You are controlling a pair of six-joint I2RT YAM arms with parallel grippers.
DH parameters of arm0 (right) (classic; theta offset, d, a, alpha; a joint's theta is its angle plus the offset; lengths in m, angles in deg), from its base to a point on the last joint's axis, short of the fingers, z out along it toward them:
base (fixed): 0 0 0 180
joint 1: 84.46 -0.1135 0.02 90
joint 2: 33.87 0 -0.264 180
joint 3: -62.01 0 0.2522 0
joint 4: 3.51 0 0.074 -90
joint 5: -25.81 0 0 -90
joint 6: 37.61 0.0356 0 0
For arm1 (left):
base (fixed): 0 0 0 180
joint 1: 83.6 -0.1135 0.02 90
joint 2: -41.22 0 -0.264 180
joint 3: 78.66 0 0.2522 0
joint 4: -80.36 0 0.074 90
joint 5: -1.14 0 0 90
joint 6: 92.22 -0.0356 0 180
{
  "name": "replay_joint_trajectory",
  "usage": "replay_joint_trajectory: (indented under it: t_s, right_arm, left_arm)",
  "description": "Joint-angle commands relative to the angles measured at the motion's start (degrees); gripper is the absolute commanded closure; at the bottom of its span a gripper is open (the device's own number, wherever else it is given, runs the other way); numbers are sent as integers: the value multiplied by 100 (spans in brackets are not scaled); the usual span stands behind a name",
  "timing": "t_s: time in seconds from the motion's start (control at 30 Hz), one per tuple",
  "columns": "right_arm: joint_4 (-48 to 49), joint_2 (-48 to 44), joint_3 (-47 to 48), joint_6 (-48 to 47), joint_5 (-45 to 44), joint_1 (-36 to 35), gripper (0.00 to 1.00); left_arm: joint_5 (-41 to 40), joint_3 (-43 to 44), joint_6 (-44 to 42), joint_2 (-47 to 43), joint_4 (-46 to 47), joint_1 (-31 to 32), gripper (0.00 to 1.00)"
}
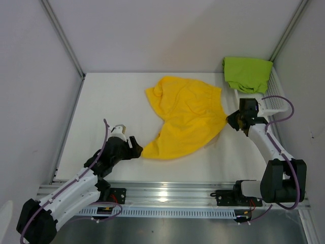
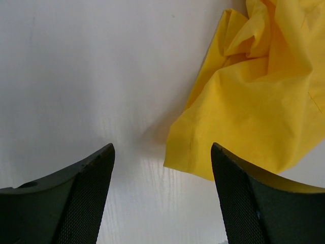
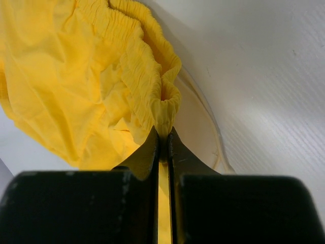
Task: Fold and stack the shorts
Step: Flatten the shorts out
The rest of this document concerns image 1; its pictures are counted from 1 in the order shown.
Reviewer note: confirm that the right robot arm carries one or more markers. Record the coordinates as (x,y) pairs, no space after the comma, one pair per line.
(284,179)

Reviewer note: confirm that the left aluminium corner post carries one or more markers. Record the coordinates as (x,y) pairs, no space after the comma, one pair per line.
(62,36)

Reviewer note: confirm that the right aluminium corner post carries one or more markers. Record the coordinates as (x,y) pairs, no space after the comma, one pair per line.
(292,24)

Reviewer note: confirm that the white perforated plastic basket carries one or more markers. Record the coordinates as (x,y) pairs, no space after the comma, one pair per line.
(274,104)

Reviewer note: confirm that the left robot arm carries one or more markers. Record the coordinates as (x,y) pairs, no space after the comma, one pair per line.
(40,220)

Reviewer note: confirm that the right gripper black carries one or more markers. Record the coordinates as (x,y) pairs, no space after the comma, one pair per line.
(230,119)

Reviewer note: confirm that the aluminium corner post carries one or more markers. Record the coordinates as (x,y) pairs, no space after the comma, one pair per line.
(292,24)
(62,36)

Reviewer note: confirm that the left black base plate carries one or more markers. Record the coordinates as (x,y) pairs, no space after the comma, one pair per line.
(117,195)

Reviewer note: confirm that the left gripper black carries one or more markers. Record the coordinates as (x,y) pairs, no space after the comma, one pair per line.
(136,149)

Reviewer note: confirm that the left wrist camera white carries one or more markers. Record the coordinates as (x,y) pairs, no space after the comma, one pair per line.
(119,131)

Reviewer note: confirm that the yellow shorts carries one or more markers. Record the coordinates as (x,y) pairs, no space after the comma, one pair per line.
(192,113)

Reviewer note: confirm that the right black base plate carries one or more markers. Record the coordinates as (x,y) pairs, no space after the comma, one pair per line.
(234,198)

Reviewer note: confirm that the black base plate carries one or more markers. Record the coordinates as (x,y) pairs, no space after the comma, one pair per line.
(117,195)
(234,198)

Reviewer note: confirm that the white slotted cable duct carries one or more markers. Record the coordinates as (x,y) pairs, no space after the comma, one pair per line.
(153,212)

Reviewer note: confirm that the green folded shorts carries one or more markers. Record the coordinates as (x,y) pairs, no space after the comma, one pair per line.
(247,75)

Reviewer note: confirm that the aluminium mounting rail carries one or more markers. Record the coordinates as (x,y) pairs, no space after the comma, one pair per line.
(171,194)

